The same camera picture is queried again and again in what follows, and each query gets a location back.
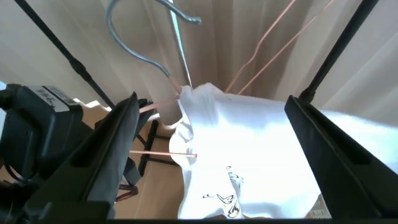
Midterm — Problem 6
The beige curtain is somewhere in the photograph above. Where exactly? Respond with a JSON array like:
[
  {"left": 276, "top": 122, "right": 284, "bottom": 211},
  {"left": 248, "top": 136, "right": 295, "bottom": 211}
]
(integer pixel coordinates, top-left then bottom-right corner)
[{"left": 0, "top": 0, "right": 398, "bottom": 128}]

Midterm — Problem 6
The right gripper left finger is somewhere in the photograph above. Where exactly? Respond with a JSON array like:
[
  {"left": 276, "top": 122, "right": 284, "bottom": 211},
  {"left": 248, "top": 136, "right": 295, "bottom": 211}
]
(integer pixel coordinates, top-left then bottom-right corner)
[{"left": 24, "top": 91, "right": 140, "bottom": 221}]

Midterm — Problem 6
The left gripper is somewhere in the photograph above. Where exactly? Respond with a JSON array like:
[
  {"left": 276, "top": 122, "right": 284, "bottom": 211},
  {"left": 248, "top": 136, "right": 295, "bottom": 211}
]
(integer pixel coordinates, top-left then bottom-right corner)
[{"left": 0, "top": 83, "right": 94, "bottom": 181}]

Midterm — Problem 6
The white printed t-shirt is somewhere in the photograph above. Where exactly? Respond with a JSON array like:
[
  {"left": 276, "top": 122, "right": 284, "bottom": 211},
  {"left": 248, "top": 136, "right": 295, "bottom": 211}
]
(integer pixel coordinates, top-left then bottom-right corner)
[{"left": 169, "top": 82, "right": 398, "bottom": 220}]

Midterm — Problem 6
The black clothes rack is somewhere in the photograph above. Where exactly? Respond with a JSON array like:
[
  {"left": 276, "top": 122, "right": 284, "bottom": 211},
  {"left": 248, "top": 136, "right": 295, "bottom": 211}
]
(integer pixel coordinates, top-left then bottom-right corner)
[{"left": 14, "top": 0, "right": 381, "bottom": 175}]

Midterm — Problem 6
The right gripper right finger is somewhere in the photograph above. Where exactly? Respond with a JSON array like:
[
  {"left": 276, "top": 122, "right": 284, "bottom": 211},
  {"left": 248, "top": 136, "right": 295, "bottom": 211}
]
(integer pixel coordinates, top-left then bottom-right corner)
[{"left": 284, "top": 95, "right": 398, "bottom": 218}]

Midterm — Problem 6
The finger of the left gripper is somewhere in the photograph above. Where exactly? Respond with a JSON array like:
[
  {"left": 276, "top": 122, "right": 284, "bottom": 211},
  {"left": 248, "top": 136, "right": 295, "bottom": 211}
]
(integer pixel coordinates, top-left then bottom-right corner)
[{"left": 136, "top": 98, "right": 156, "bottom": 138}]

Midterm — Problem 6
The pink clothes hanger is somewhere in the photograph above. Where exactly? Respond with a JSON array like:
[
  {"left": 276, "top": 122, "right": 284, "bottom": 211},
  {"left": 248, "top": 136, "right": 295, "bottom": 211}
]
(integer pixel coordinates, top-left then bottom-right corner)
[
  {"left": 224, "top": 0, "right": 337, "bottom": 95},
  {"left": 105, "top": 0, "right": 203, "bottom": 158}
]

